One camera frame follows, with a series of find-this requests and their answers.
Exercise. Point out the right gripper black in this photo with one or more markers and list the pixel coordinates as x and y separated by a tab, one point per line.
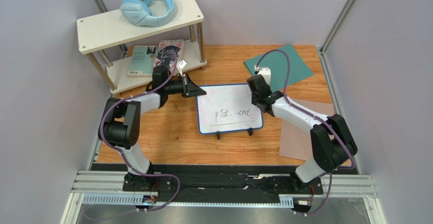
258	99

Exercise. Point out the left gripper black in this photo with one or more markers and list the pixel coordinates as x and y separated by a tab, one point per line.
188	88

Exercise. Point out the blue framed whiteboard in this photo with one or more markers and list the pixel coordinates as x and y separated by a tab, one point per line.
227	108

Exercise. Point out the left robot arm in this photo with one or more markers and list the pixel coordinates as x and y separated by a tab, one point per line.
120	124

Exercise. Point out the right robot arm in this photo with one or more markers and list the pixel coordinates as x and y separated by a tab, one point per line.
331	140

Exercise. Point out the teal green mat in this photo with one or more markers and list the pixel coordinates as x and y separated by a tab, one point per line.
277	62

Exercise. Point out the Little Women book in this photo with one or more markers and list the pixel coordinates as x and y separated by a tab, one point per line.
168	51

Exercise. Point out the pinkish beige mat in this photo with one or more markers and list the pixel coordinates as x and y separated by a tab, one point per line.
296	143

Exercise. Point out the teal paperback book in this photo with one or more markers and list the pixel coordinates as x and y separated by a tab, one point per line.
142	59

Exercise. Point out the light blue headphones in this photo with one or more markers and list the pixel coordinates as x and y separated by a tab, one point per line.
137	12

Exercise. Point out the white two-tier shelf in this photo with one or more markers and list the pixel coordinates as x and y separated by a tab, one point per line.
99	32

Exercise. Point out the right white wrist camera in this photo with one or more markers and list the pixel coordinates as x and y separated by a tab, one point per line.
265	72

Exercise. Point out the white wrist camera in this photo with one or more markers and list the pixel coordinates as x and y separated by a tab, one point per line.
265	72
181	65

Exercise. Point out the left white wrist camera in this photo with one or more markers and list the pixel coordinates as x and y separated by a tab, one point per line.
181	65

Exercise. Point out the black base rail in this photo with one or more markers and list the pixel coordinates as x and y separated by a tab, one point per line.
216	183

